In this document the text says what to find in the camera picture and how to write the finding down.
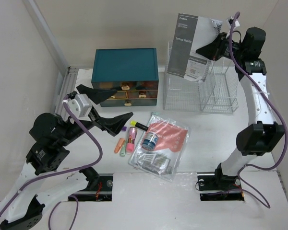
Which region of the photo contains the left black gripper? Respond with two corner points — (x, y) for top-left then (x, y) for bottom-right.
(60, 85), (134, 145)

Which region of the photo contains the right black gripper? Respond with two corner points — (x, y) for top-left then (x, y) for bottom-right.
(195, 32), (246, 61)

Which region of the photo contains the grey setup guide booklet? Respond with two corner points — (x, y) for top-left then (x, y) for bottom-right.
(167, 13), (223, 81)

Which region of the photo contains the blue cleaning gel jar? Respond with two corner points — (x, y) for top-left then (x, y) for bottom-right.
(141, 132), (159, 151)

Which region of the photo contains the clear mesh zip pouch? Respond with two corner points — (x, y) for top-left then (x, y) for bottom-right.
(128, 113), (190, 182)

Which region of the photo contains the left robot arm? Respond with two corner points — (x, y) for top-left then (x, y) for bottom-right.
(0, 85), (132, 230)

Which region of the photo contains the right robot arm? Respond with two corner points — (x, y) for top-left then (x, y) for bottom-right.
(196, 27), (285, 191)

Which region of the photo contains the black yellow highlighter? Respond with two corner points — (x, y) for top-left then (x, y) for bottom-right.
(130, 120), (148, 131)

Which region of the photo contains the pink glue stick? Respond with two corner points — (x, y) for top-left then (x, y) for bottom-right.
(126, 126), (137, 153)

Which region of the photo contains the orange highlighter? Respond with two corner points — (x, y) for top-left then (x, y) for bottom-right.
(114, 138), (125, 153)

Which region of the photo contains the green highlighter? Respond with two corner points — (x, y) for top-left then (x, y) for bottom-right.
(120, 146), (126, 157)

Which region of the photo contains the teal drawer organizer box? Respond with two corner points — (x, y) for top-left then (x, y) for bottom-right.
(91, 48), (159, 107)

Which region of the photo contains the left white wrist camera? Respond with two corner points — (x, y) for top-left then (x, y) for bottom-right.
(62, 94), (93, 118)

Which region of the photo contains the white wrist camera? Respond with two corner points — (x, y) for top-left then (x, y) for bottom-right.
(226, 16), (240, 28)
(62, 94), (93, 118)

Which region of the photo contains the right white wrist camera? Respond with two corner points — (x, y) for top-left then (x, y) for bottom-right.
(226, 16), (240, 28)

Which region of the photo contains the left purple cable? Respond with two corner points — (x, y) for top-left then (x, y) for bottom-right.
(0, 94), (104, 230)

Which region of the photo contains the white wire file rack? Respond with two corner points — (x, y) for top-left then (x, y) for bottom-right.
(163, 40), (243, 114)

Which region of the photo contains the aluminium frame rail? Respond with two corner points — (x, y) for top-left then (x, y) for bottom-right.
(24, 66), (79, 194)

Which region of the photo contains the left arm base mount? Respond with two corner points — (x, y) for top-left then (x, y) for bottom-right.
(73, 174), (114, 202)

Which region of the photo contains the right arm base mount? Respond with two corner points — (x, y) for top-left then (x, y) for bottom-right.
(197, 172), (244, 201)

